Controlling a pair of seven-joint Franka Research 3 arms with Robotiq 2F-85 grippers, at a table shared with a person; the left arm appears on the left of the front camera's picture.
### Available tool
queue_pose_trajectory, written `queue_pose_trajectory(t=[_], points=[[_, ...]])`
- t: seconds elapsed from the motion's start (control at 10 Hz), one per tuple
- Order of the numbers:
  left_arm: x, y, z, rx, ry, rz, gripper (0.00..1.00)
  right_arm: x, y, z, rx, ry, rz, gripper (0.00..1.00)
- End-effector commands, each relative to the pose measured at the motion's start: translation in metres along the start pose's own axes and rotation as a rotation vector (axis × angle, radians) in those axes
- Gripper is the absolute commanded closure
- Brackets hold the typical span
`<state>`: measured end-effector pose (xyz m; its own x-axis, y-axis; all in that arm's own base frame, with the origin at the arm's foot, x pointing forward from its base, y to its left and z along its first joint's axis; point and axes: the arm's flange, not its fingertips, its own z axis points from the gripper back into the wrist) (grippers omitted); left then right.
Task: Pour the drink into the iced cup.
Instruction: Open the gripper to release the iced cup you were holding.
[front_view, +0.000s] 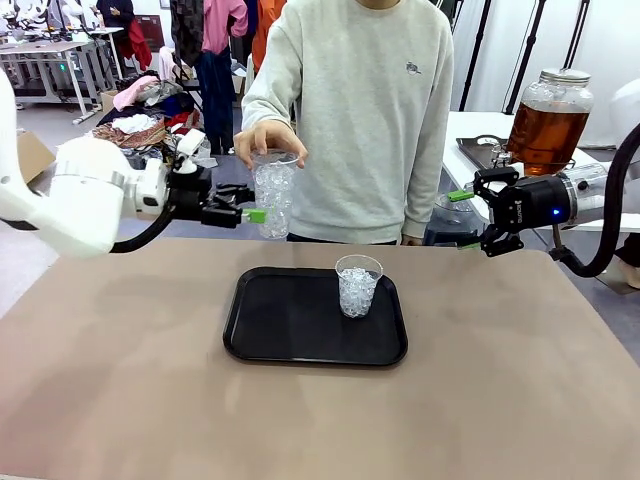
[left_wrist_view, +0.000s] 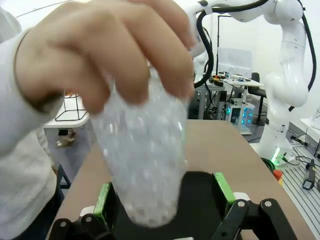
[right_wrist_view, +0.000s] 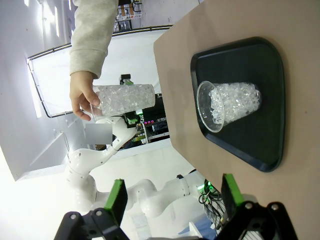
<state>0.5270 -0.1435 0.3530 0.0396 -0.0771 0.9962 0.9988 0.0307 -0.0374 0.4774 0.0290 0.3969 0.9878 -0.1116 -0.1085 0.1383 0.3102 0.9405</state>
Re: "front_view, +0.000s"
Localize seated person's leg and shoe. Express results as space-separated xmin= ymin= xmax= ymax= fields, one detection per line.
xmin=613 ymin=234 xmax=640 ymax=290

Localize person's right hand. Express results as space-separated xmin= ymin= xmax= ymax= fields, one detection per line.
xmin=233 ymin=119 xmax=309 ymax=171

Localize dark patterned hanging garment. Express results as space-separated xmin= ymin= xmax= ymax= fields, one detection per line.
xmin=169 ymin=0 xmax=206 ymax=67

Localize clear plastic cup with ice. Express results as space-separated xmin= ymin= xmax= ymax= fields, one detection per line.
xmin=334 ymin=254 xmax=385 ymax=320
xmin=249 ymin=149 xmax=301 ymax=240

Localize dark blue hanging trousers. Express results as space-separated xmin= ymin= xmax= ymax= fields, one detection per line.
xmin=194 ymin=49 xmax=237 ymax=156

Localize person's left forearm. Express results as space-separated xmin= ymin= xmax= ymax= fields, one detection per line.
xmin=399 ymin=144 xmax=444 ymax=240

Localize background person in dark top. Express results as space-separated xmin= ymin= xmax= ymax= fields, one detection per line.
xmin=96 ymin=0 xmax=136 ymax=30

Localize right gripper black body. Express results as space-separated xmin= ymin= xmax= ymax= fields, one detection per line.
xmin=491 ymin=174 xmax=572 ymax=234

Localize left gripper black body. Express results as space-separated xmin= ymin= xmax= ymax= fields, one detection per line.
xmin=167 ymin=168 xmax=217 ymax=225

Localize dark metal tray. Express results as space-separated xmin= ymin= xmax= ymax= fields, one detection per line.
xmin=455 ymin=134 xmax=516 ymax=171

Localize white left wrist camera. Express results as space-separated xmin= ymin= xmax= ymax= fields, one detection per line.
xmin=172 ymin=128 xmax=211 ymax=175

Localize red hanging garment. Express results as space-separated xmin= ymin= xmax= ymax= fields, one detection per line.
xmin=119 ymin=18 xmax=154 ymax=72

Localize large cardboard box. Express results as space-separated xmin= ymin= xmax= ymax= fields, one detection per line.
xmin=16 ymin=129 xmax=57 ymax=185

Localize white background desk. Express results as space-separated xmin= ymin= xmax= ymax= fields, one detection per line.
xmin=0 ymin=40 xmax=109 ymax=126

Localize glass tea drink dispenser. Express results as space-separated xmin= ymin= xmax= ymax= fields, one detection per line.
xmin=505 ymin=68 xmax=595 ymax=177

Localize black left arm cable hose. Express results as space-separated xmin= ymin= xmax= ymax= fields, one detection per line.
xmin=110 ymin=202 xmax=176 ymax=254

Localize pile of mixed clothes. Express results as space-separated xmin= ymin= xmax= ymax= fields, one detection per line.
xmin=92 ymin=73 xmax=216 ymax=171

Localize person in grey sweatshirt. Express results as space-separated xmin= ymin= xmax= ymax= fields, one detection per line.
xmin=241 ymin=0 xmax=455 ymax=246

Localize clear plastic bag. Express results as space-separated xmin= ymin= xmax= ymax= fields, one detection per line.
xmin=433 ymin=193 xmax=476 ymax=227

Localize person's right forearm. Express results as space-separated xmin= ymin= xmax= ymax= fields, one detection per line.
xmin=241 ymin=92 xmax=296 ymax=135

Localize black plastic tray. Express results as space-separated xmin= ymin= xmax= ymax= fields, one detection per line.
xmin=222 ymin=266 xmax=409 ymax=368

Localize black light stand pole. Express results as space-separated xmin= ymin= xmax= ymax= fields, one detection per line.
xmin=560 ymin=0 xmax=592 ymax=71
xmin=458 ymin=0 xmax=496 ymax=112
xmin=503 ymin=0 xmax=547 ymax=115

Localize pink hanging garment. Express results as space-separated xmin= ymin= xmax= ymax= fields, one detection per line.
xmin=201 ymin=0 xmax=250 ymax=55

